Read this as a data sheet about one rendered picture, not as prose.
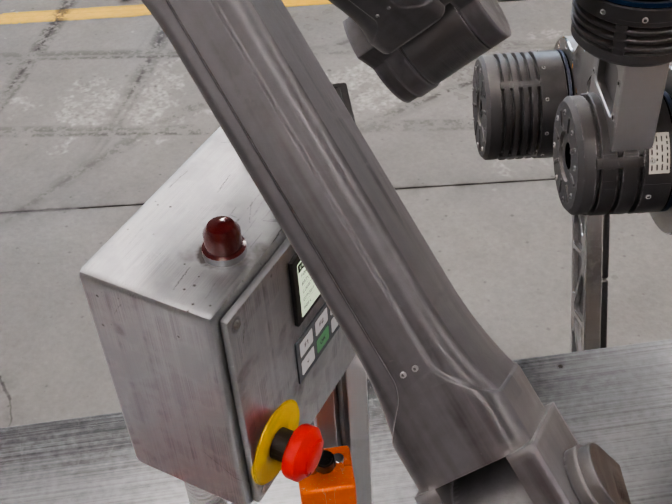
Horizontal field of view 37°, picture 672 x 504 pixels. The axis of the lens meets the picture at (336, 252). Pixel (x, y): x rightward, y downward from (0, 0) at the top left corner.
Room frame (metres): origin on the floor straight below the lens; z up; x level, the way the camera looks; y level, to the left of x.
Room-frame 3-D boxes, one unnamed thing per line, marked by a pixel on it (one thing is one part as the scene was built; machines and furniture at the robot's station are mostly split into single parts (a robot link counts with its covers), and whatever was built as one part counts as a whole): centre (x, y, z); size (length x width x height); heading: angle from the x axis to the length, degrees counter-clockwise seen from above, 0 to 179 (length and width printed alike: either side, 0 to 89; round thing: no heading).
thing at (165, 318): (0.47, 0.07, 1.38); 0.17 x 0.10 x 0.19; 150
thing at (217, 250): (0.43, 0.06, 1.49); 0.03 x 0.03 x 0.02
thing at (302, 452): (0.40, 0.03, 1.32); 0.04 x 0.03 x 0.04; 150
